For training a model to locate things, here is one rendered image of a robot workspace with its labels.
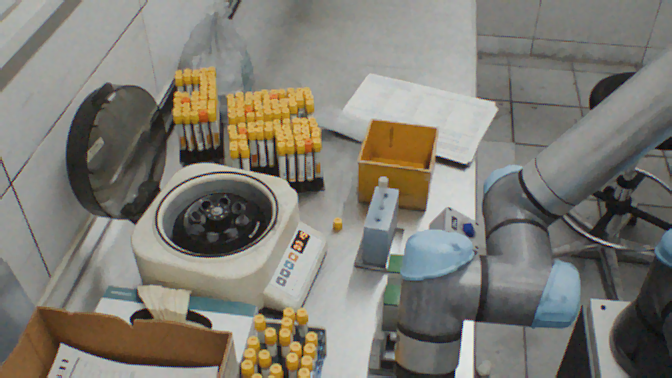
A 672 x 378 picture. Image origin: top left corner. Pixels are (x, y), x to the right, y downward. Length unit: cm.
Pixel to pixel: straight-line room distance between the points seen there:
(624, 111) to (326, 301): 58
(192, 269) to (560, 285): 55
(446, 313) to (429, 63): 103
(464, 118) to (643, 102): 77
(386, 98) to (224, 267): 65
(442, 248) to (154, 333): 43
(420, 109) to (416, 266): 81
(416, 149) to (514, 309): 65
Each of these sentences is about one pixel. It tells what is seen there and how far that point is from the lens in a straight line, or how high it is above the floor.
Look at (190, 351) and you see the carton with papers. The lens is 101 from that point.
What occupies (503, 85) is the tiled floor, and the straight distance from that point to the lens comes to 329.
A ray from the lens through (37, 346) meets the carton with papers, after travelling 106.
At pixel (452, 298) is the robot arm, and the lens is 77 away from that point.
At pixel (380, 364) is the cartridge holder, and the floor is 89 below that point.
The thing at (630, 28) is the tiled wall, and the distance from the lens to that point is 353.
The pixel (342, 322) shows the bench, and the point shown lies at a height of 88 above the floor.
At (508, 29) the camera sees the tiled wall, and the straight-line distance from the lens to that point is 346.
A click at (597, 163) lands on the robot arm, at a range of 82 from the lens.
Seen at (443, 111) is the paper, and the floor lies 89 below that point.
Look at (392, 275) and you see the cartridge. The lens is 112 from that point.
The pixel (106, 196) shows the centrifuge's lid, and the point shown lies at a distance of 120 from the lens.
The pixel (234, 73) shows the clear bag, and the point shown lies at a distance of 152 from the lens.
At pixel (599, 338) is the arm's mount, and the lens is 115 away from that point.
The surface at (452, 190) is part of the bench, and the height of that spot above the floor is 88.
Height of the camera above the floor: 178
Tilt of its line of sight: 42 degrees down
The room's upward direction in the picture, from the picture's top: 1 degrees counter-clockwise
